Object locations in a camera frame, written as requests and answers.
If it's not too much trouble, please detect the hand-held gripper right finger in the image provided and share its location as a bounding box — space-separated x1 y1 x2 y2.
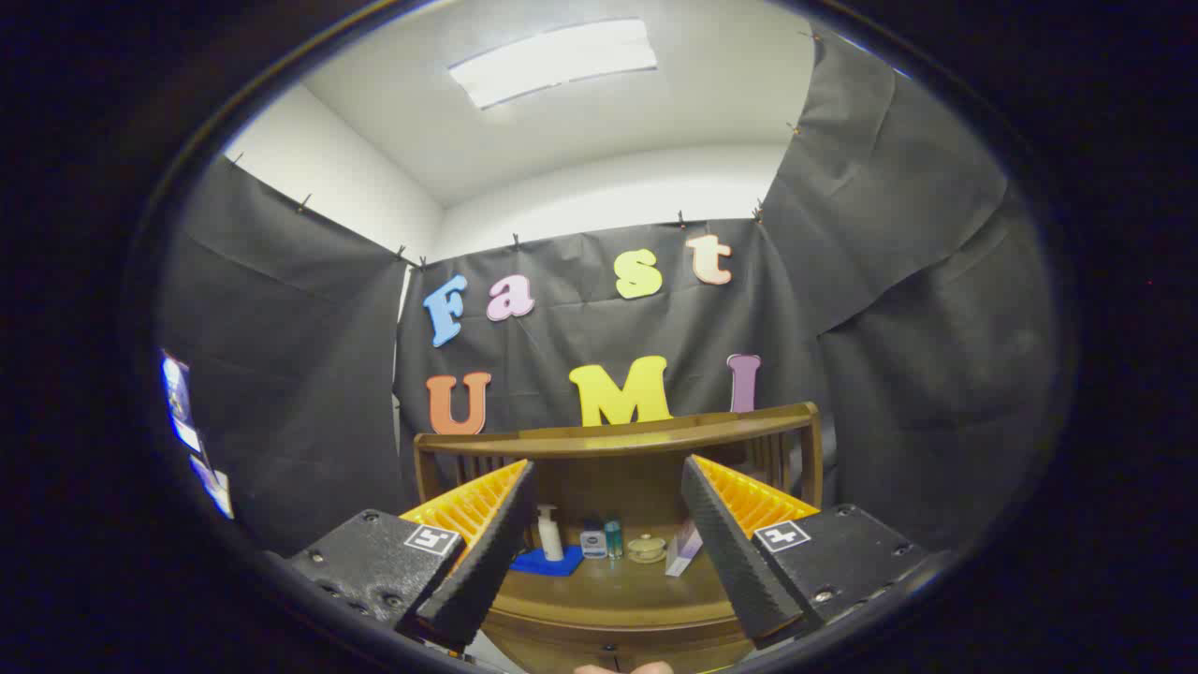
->
680 454 928 652

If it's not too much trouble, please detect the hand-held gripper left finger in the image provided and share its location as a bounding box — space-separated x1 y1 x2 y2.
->
285 459 539 652

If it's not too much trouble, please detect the wooden countertop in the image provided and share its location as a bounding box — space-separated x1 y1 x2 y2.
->
487 552 742 626

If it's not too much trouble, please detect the wooden slatted cabinet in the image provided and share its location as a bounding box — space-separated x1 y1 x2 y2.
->
414 403 825 674

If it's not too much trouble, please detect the purple white book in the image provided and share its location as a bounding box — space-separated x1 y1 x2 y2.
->
665 520 703 577

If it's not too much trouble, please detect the blue folded cloth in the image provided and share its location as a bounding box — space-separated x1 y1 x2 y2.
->
510 546 586 577

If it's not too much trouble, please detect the white pump bottle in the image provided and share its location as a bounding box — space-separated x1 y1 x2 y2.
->
536 504 565 563

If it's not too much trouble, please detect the ceiling light panel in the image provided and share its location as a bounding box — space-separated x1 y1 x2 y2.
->
447 19 659 111

